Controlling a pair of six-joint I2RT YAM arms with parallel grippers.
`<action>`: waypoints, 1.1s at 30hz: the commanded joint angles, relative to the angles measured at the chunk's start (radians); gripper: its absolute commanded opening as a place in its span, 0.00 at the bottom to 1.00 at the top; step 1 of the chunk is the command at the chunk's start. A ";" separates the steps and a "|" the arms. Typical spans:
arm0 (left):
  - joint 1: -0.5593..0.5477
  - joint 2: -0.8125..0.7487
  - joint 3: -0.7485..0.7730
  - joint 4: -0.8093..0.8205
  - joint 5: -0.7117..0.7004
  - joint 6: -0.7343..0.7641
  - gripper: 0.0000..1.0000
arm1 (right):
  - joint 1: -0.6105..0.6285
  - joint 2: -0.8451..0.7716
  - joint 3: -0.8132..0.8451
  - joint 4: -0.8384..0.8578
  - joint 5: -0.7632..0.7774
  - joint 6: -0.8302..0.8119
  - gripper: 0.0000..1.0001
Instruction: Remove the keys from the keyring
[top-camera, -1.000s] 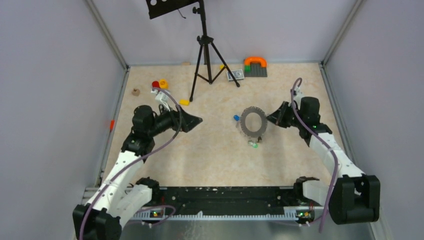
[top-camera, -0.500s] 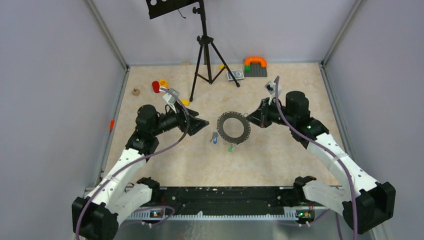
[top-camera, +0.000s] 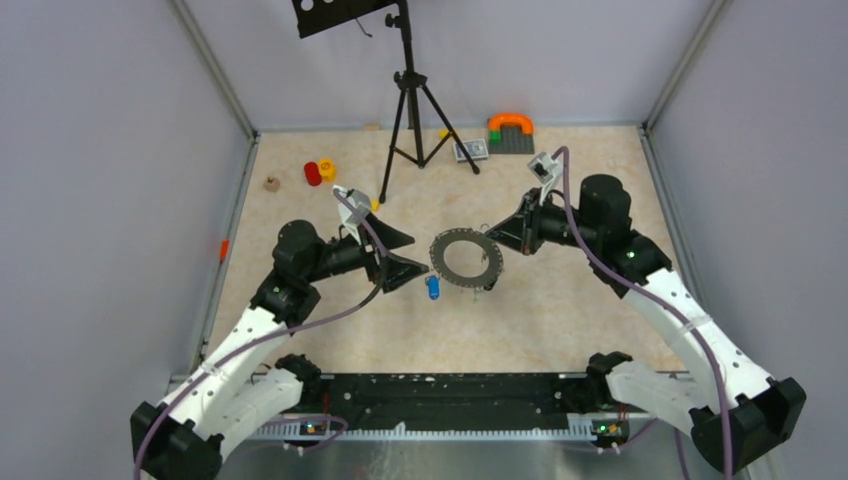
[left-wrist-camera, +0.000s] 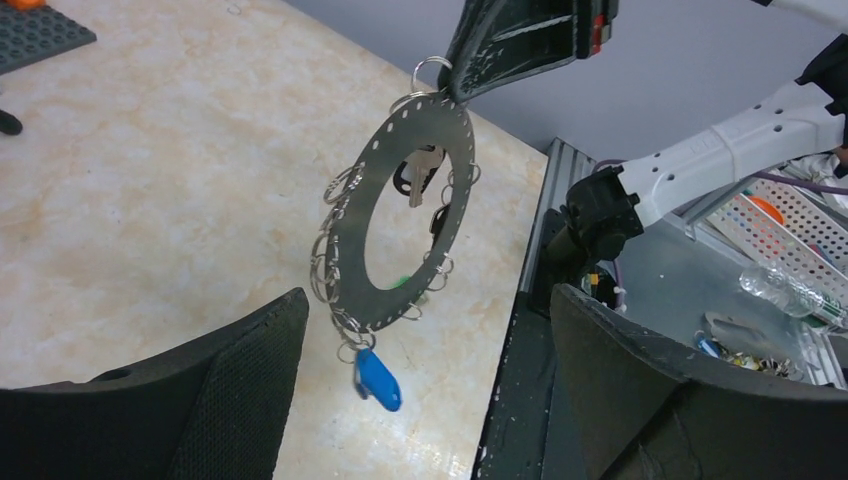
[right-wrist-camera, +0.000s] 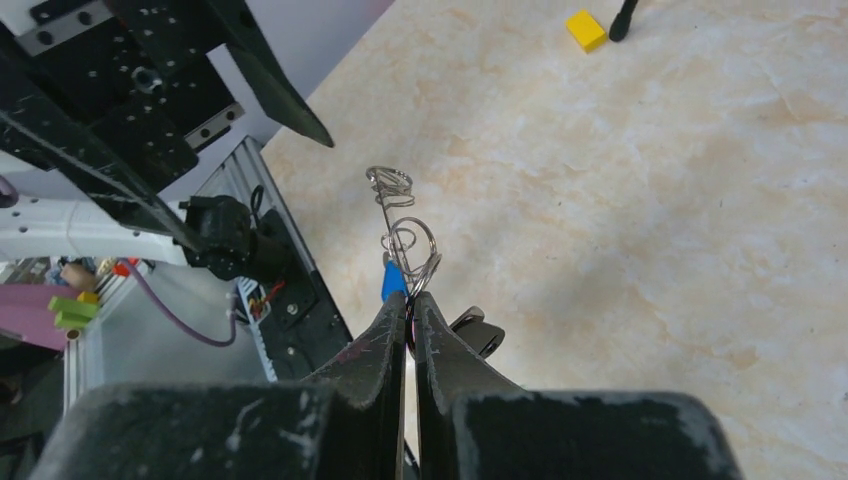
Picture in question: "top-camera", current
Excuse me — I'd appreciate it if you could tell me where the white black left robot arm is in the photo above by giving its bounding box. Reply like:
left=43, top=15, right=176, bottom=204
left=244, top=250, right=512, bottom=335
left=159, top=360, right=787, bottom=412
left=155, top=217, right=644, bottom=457
left=130, top=212, right=428, bottom=479

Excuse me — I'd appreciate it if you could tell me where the red plastic cylinder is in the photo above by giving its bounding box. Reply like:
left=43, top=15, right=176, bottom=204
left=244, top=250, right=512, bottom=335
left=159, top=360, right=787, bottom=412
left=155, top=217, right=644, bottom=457
left=303, top=162, right=323, bottom=187

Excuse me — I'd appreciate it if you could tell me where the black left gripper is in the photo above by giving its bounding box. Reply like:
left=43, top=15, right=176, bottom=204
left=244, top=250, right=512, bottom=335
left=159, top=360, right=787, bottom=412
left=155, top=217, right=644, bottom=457
left=304, top=212, right=429, bottom=293

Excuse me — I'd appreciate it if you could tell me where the blue playing card box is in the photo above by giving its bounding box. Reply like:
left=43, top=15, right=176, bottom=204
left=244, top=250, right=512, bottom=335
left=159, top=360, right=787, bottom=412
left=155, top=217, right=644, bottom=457
left=453, top=139, right=489, bottom=163

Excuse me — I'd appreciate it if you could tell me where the grey lego baseplate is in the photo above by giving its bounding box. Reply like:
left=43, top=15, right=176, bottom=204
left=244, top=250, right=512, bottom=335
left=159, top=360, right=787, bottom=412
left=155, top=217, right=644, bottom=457
left=488, top=127, right=535, bottom=155

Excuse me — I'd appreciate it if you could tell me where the orange plastic arch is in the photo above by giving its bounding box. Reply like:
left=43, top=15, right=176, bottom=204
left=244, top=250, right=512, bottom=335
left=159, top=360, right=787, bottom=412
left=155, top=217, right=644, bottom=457
left=487, top=112, right=535, bottom=135

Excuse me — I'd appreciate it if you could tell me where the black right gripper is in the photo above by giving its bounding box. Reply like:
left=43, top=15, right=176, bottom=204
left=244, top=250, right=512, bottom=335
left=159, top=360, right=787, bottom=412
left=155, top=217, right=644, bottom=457
left=485, top=188, right=601, bottom=257

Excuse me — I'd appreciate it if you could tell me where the blue plastic key tag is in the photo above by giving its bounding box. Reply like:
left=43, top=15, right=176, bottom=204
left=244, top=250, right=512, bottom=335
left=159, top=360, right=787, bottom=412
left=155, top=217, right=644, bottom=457
left=425, top=275, right=441, bottom=300

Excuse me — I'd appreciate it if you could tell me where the small wooden block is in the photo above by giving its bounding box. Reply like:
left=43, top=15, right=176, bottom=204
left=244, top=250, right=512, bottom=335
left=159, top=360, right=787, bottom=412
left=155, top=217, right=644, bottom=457
left=263, top=176, right=281, bottom=193

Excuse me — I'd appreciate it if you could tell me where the yellow plastic cylinder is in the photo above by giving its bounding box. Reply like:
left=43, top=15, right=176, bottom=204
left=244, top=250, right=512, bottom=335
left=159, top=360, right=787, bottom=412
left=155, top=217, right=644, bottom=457
left=318, top=157, right=337, bottom=183

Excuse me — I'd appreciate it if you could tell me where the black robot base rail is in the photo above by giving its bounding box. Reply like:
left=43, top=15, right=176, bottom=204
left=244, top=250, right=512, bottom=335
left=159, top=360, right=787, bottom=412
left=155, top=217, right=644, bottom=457
left=274, top=354, right=641, bottom=447

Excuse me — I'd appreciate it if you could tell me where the black perforated mount plate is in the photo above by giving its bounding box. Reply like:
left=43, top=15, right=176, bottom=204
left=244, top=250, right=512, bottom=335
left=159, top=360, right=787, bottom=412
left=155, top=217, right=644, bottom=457
left=291, top=0, right=403, bottom=39

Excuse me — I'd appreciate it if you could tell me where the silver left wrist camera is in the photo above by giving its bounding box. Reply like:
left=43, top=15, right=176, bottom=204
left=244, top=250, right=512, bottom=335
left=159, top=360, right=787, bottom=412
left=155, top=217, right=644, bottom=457
left=333, top=185, right=372, bottom=226

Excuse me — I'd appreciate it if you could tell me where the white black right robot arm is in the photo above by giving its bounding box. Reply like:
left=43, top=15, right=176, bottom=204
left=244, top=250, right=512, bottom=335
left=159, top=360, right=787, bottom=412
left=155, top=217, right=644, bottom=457
left=486, top=174, right=806, bottom=475

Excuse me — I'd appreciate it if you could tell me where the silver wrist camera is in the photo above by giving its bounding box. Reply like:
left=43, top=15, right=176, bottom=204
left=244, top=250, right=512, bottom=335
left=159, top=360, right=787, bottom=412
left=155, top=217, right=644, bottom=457
left=527, top=152, right=564, bottom=206
left=333, top=185, right=372, bottom=226

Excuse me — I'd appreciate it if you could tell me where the black tripod stand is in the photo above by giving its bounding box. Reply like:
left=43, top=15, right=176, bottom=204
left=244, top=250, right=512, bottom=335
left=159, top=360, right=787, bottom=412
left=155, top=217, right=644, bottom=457
left=378, top=1, right=481, bottom=205

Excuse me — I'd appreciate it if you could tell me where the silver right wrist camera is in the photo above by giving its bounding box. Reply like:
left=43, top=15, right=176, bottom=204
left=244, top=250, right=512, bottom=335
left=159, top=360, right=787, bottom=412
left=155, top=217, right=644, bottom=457
left=527, top=152, right=564, bottom=206

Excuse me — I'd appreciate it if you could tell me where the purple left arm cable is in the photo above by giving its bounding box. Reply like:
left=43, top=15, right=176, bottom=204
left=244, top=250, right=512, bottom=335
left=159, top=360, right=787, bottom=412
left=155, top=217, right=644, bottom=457
left=132, top=188, right=392, bottom=480

